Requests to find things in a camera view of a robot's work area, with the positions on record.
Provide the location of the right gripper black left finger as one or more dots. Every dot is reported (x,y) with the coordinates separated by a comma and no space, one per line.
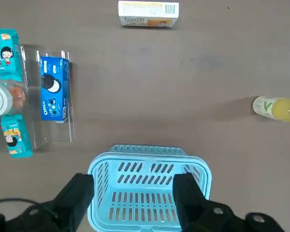
(70,205)

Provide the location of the yellow juice bottle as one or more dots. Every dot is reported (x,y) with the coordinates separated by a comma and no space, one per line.
(275,108)

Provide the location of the light blue plastic basket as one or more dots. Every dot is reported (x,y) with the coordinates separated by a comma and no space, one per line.
(140,186)

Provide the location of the teal cartoon snack packet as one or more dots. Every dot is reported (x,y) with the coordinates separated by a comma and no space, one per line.
(6,58)
(15,137)

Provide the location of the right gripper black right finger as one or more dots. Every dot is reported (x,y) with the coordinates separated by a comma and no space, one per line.
(195,212)

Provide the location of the blue Oreo cookie box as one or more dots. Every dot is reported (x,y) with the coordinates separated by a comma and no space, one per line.
(53,101)

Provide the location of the white biscuit box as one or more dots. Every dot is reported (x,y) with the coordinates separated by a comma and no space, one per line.
(147,13)

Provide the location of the clear acrylic display shelf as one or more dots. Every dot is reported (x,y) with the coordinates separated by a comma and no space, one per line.
(53,133)

